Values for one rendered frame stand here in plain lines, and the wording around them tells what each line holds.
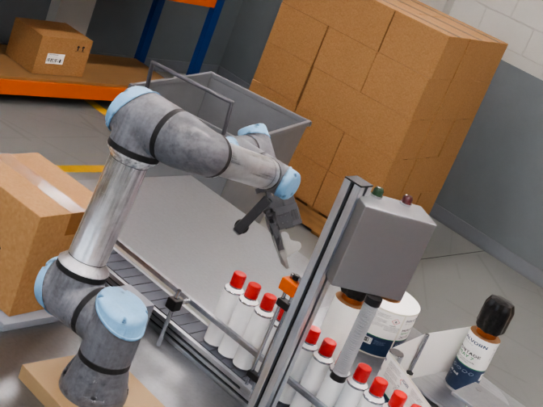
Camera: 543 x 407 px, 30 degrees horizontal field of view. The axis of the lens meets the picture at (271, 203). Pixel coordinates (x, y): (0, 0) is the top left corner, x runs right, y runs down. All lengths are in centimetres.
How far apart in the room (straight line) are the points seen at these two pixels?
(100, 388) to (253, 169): 57
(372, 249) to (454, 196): 511
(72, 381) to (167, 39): 604
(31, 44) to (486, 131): 305
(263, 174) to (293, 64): 382
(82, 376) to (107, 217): 34
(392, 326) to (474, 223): 433
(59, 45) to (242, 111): 159
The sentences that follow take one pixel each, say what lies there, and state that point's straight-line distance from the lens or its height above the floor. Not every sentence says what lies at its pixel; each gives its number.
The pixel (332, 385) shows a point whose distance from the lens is 234.
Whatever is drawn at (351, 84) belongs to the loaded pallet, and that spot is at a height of 91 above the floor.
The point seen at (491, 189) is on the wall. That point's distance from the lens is 705.
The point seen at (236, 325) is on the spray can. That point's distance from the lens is 249.
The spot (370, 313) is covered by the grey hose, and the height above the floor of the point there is 125.
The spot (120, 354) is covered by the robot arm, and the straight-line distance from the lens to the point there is 216.
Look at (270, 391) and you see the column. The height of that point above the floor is 98.
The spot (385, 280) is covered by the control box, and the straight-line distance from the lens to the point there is 214.
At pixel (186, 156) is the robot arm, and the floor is 144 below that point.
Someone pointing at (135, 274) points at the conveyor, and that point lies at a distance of 276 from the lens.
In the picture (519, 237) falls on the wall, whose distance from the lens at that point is 696.
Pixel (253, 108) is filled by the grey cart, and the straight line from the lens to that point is 529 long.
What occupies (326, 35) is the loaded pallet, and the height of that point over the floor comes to 109.
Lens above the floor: 210
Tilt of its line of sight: 20 degrees down
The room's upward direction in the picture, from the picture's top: 22 degrees clockwise
